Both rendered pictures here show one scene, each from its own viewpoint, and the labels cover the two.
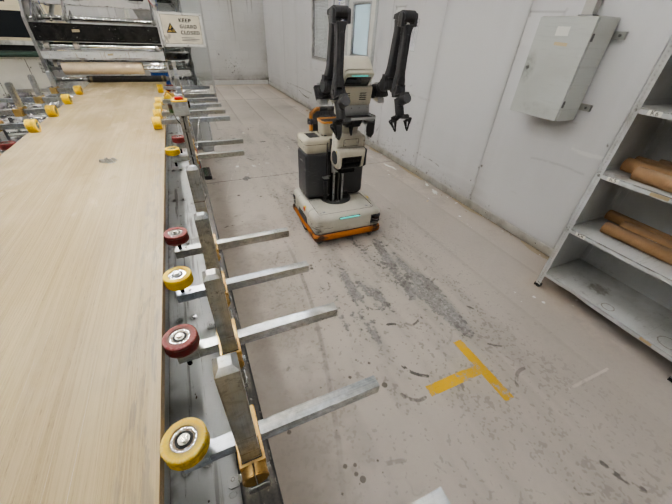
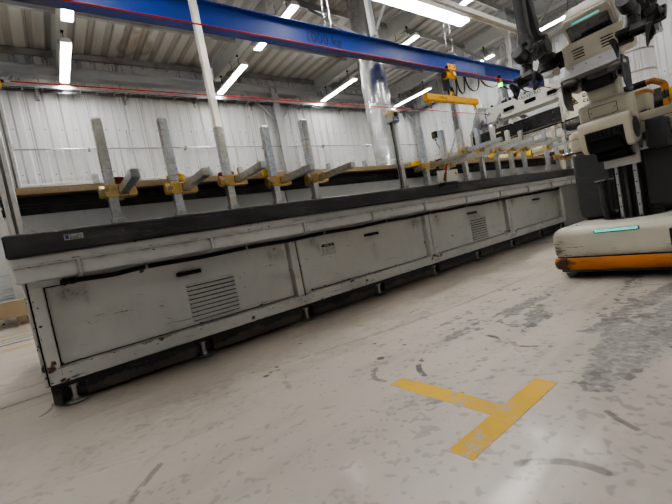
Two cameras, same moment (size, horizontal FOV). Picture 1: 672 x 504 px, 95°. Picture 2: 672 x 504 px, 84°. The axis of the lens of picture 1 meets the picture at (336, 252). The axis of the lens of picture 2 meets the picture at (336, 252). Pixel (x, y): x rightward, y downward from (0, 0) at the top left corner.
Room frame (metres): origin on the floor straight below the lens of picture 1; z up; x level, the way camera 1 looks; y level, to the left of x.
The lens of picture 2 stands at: (0.56, -1.64, 0.50)
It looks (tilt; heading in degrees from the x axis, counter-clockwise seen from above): 3 degrees down; 79
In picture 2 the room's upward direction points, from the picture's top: 11 degrees counter-clockwise
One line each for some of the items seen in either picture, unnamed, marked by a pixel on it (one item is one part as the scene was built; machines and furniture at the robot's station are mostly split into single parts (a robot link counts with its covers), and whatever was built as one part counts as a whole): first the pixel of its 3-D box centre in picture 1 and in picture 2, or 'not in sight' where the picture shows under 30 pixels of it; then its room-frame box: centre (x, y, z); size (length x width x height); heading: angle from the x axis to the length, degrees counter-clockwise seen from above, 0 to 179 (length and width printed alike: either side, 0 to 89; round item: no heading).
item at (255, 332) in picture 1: (263, 330); (243, 176); (0.56, 0.19, 0.84); 0.43 x 0.03 x 0.04; 115
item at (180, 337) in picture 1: (184, 349); not in sight; (0.47, 0.37, 0.85); 0.08 x 0.08 x 0.11
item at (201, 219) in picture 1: (217, 281); (272, 171); (0.71, 0.36, 0.87); 0.04 x 0.04 x 0.48; 25
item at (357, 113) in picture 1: (354, 122); (595, 79); (2.31, -0.09, 0.99); 0.28 x 0.16 x 0.22; 115
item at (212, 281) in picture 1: (229, 345); (227, 175); (0.48, 0.26, 0.87); 0.04 x 0.04 x 0.48; 25
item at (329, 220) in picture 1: (334, 208); (638, 236); (2.57, 0.03, 0.16); 0.67 x 0.64 x 0.25; 25
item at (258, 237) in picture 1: (235, 242); (328, 174); (1.01, 0.40, 0.82); 0.43 x 0.03 x 0.04; 115
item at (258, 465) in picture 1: (249, 444); (180, 188); (0.28, 0.16, 0.82); 0.14 x 0.06 x 0.05; 25
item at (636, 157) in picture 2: (351, 159); (628, 139); (2.45, -0.09, 0.68); 0.28 x 0.27 x 0.25; 115
